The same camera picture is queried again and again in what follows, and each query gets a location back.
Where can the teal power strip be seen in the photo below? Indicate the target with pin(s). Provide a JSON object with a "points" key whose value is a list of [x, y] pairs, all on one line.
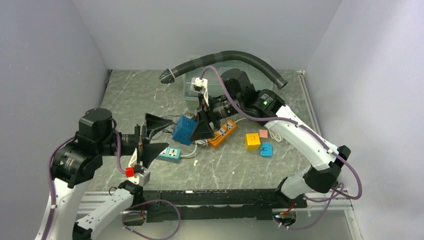
{"points": [[170, 154]]}

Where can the aluminium rail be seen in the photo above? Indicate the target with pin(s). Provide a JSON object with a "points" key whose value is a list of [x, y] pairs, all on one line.
{"points": [[264, 198]]}

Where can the blue cube socket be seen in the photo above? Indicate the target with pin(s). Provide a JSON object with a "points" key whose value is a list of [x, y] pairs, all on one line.
{"points": [[183, 130]]}

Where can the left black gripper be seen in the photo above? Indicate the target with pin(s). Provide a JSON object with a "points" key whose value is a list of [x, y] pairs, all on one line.
{"points": [[146, 151]]}

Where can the orange power strip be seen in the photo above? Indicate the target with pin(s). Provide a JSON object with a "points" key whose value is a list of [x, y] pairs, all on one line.
{"points": [[222, 134]]}

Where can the light blue flat adapter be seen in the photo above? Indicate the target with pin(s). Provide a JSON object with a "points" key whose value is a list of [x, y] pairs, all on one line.
{"points": [[266, 150]]}

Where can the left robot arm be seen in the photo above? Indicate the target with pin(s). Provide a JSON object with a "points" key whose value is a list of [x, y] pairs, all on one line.
{"points": [[72, 167]]}

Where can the yellow cube socket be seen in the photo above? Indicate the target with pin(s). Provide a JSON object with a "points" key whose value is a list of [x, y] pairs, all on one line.
{"points": [[252, 141]]}

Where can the translucent green storage box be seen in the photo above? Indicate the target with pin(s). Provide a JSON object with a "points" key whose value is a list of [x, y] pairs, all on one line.
{"points": [[191, 91]]}

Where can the pink small block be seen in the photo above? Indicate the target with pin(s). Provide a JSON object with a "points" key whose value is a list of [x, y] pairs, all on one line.
{"points": [[263, 133]]}

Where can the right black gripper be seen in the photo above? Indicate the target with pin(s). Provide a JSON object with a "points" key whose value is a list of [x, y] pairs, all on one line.
{"points": [[203, 130]]}

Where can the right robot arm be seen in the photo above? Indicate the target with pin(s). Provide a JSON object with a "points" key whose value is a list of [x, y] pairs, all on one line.
{"points": [[269, 110]]}

